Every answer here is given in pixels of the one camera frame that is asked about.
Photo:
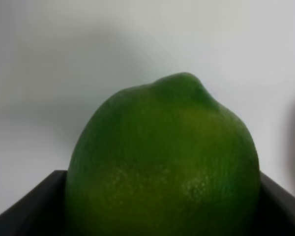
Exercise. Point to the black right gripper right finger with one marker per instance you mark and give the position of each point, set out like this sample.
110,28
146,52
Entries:
276,210

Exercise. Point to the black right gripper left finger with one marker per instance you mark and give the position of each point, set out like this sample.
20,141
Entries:
40,212

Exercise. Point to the green lime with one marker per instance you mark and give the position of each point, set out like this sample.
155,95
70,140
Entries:
163,159

